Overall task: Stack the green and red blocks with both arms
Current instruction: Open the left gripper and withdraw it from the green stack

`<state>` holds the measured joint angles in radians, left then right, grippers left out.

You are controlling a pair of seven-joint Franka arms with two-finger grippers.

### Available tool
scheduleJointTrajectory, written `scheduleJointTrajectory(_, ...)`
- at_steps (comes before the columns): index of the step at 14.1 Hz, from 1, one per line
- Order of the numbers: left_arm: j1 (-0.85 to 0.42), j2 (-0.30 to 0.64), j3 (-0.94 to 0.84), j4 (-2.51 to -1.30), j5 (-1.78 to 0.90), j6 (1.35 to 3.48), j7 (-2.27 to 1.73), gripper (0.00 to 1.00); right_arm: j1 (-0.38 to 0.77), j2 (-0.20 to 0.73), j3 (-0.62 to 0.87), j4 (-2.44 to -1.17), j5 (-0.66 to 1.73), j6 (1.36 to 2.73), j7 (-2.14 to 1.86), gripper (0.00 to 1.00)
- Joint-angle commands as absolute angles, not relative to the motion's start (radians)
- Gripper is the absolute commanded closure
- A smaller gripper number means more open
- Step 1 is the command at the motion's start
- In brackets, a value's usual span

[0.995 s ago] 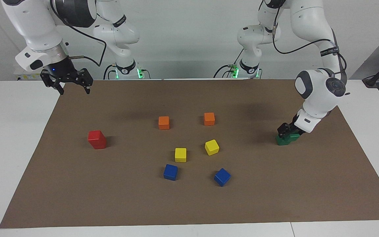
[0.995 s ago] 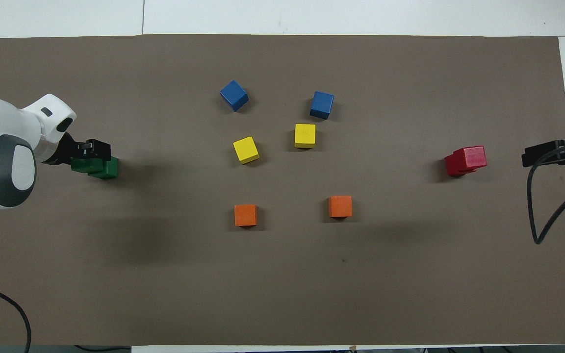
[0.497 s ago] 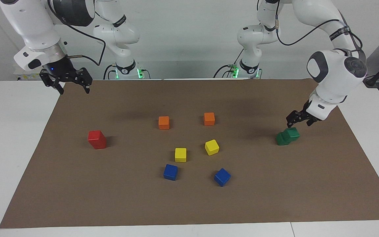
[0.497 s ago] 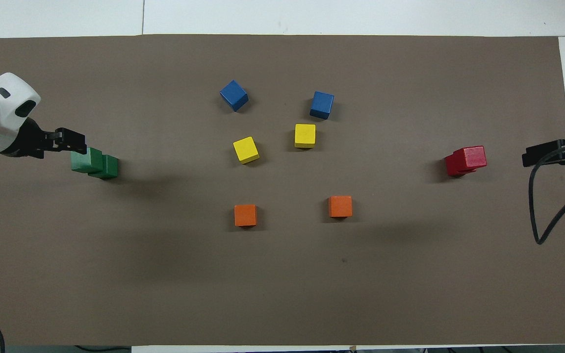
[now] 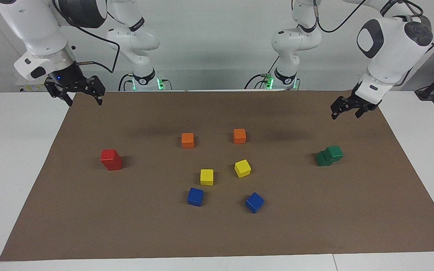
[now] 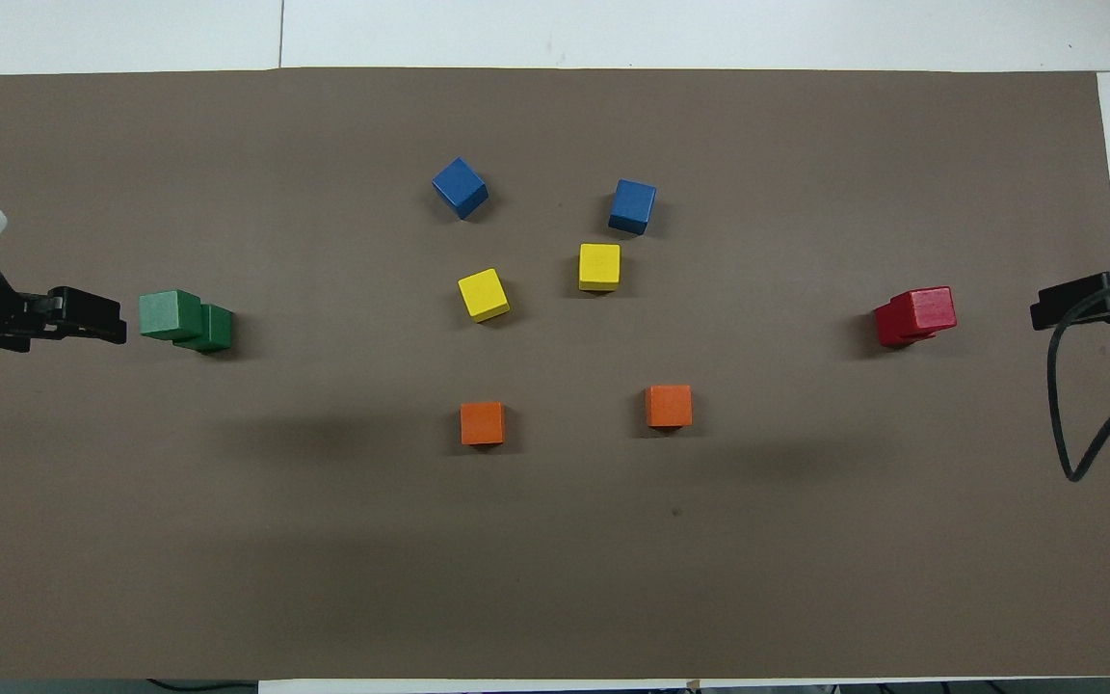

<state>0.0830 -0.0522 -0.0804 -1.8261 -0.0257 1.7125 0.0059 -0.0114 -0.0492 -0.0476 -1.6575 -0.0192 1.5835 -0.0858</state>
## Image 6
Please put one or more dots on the green wooden cube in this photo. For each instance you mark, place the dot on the green wooden cube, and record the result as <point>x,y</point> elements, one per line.
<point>216,333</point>
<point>170,315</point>

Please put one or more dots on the red wooden cube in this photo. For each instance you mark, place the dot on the red wooden cube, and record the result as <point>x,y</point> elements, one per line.
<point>931,308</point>
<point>887,328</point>

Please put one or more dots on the blue wooden cube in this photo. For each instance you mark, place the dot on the blue wooden cube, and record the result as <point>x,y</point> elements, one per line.
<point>632,204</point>
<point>460,188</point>

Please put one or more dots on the yellow wooden cube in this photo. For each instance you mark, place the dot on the yellow wooden cube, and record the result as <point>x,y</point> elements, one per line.
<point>599,265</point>
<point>483,294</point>

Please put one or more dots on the orange wooden cube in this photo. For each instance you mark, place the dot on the orange wooden cube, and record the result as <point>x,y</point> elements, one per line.
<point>483,422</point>
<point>669,406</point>

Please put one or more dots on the brown table mat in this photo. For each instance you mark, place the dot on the brown table mat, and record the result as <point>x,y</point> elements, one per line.
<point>555,559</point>

